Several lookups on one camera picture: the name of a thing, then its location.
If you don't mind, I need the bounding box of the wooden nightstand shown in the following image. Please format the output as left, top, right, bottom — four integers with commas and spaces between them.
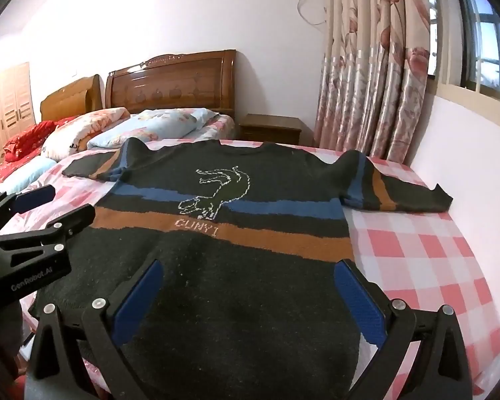
238, 114, 302, 145

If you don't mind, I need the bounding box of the orange floral pillow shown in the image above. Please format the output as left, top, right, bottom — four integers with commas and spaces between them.
40, 107, 131, 162

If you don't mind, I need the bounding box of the red floral far bedsheet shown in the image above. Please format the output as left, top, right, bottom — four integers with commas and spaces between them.
0, 147, 41, 183

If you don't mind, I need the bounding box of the wooden headboard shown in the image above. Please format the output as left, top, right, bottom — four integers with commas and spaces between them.
40, 74, 103, 121
104, 50, 236, 117

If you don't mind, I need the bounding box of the red folded blanket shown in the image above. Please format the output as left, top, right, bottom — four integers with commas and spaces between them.
3, 116, 76, 163

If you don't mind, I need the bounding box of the dark striped knit sweater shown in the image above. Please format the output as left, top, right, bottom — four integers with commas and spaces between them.
31, 139, 452, 399

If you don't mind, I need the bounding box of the pink floral curtain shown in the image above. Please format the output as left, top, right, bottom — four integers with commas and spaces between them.
313, 0, 430, 163

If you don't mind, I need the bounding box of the window with dark frame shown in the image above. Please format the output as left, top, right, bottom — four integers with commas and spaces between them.
424, 0, 500, 108

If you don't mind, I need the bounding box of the far wooden headboard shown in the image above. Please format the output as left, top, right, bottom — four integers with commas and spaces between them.
40, 74, 103, 121

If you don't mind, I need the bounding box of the near wooden headboard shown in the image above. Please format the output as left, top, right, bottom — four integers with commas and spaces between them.
104, 50, 236, 117

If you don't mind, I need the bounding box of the light blue floral pillow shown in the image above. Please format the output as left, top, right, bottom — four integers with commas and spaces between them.
87, 107, 218, 149

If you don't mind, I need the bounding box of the pink checked bed sheet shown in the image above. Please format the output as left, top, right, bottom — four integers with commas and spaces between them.
2, 152, 500, 399

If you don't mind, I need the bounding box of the beige wardrobe with louvres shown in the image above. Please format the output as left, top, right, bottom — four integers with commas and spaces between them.
0, 62, 35, 163

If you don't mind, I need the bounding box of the light blue quilt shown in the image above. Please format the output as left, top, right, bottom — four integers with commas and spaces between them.
0, 155, 57, 195

